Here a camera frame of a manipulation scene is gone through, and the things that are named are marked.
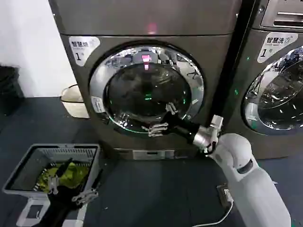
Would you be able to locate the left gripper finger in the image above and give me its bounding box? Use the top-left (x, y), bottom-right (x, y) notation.
top-left (48, 158), bottom-right (73, 195)
top-left (71, 168), bottom-right (104, 203)

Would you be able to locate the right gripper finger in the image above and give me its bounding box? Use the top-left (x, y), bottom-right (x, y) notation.
top-left (141, 123), bottom-right (169, 138)
top-left (165, 102), bottom-right (178, 116)

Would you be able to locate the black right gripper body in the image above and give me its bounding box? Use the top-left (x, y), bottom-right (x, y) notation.
top-left (162, 112), bottom-right (201, 144)

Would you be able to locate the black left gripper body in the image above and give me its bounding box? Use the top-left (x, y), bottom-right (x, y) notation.
top-left (39, 185), bottom-right (78, 227)

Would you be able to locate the yellow-green cloth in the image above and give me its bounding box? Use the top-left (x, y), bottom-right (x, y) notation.
top-left (35, 161), bottom-right (92, 191)

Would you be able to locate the grey plastic laundry basket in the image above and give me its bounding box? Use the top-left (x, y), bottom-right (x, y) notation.
top-left (1, 143), bottom-right (101, 197)

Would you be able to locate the round glass dryer door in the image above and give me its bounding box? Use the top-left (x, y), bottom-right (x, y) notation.
top-left (89, 41), bottom-right (205, 139)

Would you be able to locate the white plastic basin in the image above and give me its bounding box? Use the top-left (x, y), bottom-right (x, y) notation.
top-left (61, 84), bottom-right (90, 119)

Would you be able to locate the floor power socket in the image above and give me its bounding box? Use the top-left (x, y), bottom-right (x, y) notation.
top-left (216, 183), bottom-right (234, 204)

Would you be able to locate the grey dryer with drawer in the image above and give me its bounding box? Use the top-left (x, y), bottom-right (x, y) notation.
top-left (233, 0), bottom-right (303, 160)

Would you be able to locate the grey front-load dryer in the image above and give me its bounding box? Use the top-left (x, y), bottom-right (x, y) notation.
top-left (48, 0), bottom-right (258, 162)

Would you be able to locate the black bin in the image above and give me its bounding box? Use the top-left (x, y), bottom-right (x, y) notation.
top-left (0, 63), bottom-right (26, 117)

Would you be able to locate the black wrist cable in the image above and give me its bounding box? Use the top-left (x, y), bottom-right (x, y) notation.
top-left (203, 131), bottom-right (224, 157)

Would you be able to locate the white power cable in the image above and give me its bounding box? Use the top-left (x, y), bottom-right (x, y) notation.
top-left (205, 189), bottom-right (235, 224)

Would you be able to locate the round glass door, chrome ring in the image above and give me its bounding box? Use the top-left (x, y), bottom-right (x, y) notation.
top-left (242, 44), bottom-right (303, 137)

